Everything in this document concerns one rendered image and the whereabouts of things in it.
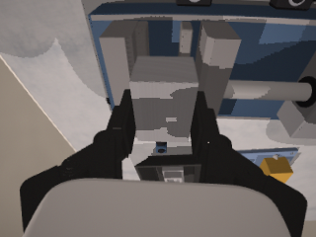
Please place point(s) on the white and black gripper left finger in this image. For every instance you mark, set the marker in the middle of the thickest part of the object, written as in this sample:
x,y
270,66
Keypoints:
x,y
101,159

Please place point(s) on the yellow-brown block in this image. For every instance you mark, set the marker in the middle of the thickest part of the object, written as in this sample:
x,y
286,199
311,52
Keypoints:
x,y
277,168

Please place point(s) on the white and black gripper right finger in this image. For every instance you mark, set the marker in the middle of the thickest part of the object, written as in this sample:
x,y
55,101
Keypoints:
x,y
221,164

